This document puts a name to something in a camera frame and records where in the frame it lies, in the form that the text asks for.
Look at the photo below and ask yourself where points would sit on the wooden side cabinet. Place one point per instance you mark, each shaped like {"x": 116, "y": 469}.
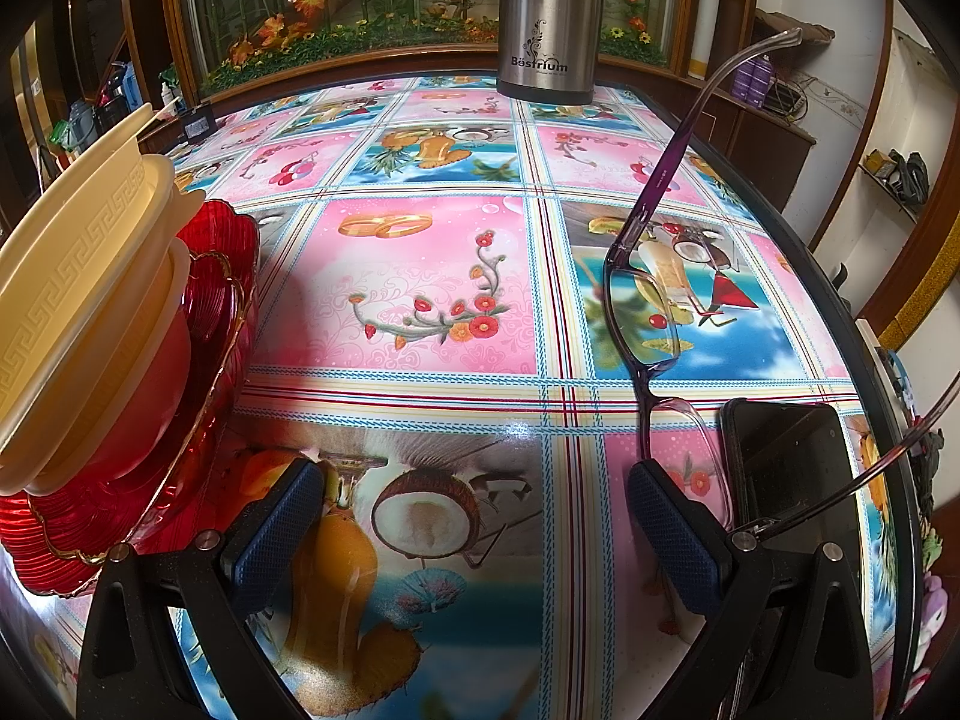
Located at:
{"x": 765, "y": 142}

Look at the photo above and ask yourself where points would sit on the cream plastic bowl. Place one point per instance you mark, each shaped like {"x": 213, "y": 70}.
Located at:
{"x": 142, "y": 360}
{"x": 75, "y": 277}

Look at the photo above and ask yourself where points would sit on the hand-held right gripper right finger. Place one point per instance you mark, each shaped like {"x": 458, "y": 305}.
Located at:
{"x": 675, "y": 532}

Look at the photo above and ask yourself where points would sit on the large red glass plate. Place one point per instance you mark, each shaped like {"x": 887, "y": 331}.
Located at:
{"x": 172, "y": 465}

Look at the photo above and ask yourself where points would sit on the purple frame eyeglasses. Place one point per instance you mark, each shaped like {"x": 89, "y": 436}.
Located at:
{"x": 637, "y": 315}

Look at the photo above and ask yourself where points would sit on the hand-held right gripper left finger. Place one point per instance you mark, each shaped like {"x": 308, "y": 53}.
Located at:
{"x": 277, "y": 532}

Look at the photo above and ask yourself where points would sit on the small red glass plate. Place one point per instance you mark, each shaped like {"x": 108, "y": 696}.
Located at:
{"x": 225, "y": 229}

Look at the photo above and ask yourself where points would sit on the blue water jug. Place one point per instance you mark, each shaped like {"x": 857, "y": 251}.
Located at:
{"x": 81, "y": 127}

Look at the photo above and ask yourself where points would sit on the wooden shelf cabinet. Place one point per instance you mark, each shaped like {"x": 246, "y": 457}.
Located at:
{"x": 75, "y": 37}

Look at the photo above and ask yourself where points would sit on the small black device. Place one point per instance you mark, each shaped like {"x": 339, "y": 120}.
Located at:
{"x": 200, "y": 124}

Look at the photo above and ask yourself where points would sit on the flower display glass cabinet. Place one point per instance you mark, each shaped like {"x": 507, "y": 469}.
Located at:
{"x": 360, "y": 7}

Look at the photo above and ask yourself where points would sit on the purple container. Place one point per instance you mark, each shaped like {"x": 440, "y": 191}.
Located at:
{"x": 754, "y": 81}

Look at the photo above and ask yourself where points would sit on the stainless steel thermos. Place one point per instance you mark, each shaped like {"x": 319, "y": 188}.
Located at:
{"x": 544, "y": 22}

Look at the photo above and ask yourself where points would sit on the printed tablecloth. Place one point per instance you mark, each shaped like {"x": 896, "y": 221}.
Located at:
{"x": 420, "y": 255}

